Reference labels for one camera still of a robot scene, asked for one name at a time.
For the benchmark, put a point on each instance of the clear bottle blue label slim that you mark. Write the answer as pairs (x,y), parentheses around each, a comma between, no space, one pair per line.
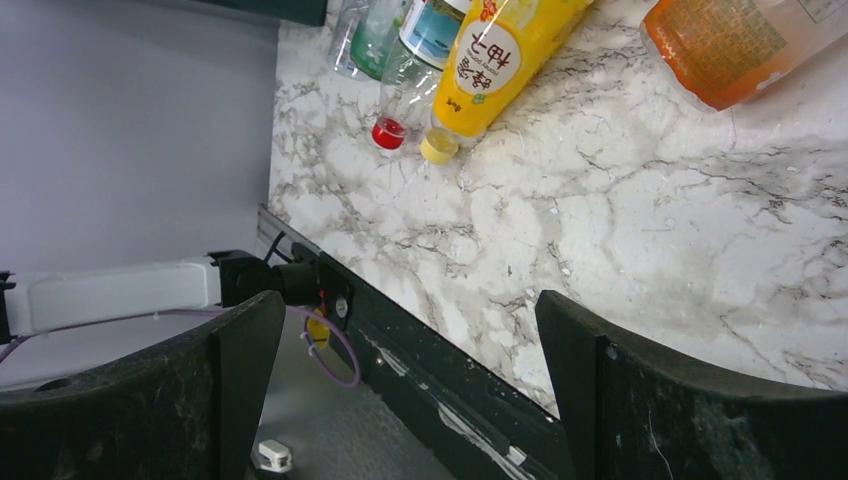
(339,58)

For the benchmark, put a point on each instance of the green tea bottle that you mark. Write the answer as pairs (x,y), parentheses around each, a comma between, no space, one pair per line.
(375,34)

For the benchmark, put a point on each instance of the dark green plastic bin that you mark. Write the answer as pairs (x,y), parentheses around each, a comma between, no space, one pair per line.
(304,12)

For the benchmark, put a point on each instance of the yellow juice bottle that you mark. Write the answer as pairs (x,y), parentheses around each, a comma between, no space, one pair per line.
(500,47)

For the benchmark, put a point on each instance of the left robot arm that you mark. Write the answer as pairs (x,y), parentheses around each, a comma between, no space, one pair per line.
(38,303)

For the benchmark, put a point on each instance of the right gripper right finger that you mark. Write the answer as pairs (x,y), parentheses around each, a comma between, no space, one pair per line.
(632,408)

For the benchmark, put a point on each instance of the aluminium frame rail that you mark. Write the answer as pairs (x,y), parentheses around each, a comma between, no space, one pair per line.
(277,242)

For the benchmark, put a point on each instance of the orange juice bottle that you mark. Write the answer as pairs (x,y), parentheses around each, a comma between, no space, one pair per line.
(725,52)

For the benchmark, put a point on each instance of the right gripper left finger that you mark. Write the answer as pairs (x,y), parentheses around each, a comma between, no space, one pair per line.
(186,408)

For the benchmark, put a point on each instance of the clear bottle red blue label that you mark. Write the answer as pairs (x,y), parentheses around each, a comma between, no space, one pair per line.
(414,69)

